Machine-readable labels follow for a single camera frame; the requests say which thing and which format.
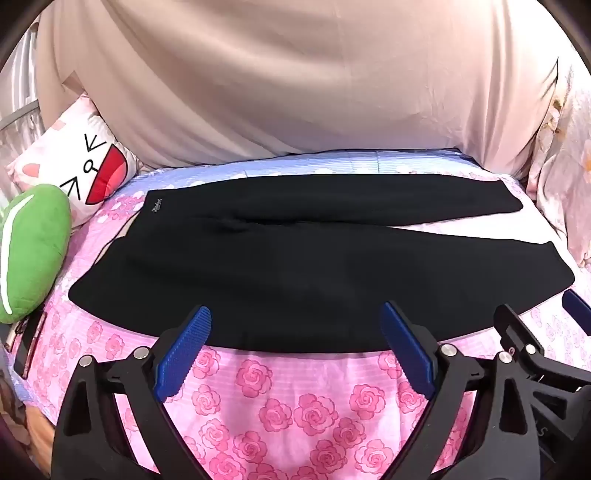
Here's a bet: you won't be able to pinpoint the beige curtain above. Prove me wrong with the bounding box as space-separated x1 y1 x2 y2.
34 0 561 178

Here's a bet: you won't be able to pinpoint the dark flat device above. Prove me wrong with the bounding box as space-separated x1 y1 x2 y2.
6 311 48 380

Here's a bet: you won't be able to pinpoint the pink floral bed sheet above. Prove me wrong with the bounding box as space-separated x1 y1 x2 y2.
0 148 591 480

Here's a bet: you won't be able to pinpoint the cartoon face pillow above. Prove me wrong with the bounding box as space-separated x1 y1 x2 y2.
9 92 139 228

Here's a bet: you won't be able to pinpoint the black pants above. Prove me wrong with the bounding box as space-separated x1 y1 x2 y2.
68 174 575 352

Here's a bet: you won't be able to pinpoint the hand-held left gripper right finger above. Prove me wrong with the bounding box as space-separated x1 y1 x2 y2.
379 301 570 480

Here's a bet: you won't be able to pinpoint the pale sheer curtain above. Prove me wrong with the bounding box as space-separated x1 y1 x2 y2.
0 23 44 195

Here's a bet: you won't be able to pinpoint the pale floral cloth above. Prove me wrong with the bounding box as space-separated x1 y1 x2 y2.
526 60 591 268

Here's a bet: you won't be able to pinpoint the green plush toy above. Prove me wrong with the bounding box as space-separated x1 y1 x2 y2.
0 184 73 325

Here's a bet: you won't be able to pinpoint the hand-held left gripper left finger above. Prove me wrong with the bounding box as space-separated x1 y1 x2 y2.
51 305 213 480

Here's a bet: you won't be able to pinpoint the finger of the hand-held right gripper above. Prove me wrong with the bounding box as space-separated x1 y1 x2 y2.
493 303 591 398
562 289 591 336

